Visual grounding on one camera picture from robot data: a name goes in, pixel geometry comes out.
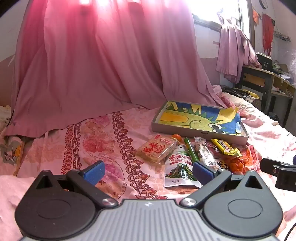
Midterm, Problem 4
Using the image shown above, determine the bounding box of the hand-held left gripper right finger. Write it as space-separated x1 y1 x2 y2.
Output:
180 160 264 208

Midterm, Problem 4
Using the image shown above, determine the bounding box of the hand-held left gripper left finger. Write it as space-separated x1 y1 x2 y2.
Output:
34 160 119 208

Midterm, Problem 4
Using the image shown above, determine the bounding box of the clear nut bar packet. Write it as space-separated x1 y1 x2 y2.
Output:
194 137 220 171

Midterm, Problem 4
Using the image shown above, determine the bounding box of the yellow brown snack packet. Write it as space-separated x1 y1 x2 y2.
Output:
216 159 233 172

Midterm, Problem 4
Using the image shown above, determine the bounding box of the dark red candy wrapper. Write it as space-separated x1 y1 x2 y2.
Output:
207 142 223 159

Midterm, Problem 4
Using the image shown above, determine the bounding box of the white green snack pouch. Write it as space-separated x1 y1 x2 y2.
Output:
163 145 203 188

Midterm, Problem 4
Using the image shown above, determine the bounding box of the green tube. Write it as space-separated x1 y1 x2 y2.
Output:
184 137 200 163

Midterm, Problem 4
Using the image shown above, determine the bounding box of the orange snack bag red label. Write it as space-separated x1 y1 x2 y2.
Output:
221 145 258 174

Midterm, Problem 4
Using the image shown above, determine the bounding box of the yellow green snack packet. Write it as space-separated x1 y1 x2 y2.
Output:
211 138 243 156

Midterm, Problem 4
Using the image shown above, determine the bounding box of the grey cardboard tray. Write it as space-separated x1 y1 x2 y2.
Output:
151 100 249 146

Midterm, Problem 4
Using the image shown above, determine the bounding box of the clear rice cracker packet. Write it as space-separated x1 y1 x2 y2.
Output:
135 134 177 165

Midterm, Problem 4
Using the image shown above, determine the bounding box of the floral pink bedsheet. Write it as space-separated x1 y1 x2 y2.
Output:
0 87 296 241

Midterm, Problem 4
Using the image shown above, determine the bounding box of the cartoon dinosaur paper sheet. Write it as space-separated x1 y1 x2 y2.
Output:
158 102 242 135

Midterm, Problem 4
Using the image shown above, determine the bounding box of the cartoon print cloth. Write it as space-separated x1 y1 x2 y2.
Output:
0 136 26 176

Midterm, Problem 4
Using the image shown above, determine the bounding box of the pile of papers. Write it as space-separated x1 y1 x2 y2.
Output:
273 60 292 81

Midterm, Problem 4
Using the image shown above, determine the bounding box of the black yellow desk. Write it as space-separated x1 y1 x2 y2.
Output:
238 65 296 127

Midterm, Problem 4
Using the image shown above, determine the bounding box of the black box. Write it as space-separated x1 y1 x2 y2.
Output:
255 53 274 69

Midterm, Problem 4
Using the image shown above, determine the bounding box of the large pink curtain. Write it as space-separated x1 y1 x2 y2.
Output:
5 0 228 137

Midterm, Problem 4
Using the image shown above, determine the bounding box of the tied pink curtain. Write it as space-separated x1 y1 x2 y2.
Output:
216 22 261 84

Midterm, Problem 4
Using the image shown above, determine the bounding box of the red hanging decoration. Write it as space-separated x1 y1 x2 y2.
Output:
262 13 274 57

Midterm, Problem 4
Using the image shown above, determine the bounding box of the window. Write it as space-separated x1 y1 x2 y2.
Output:
192 0 252 39

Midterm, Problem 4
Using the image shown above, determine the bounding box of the black cable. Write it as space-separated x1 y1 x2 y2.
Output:
283 222 296 241

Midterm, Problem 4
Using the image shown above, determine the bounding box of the black wire fan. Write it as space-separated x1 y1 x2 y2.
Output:
221 86 262 109

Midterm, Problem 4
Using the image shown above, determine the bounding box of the orange wall decoration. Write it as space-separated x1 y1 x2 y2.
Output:
252 7 262 26

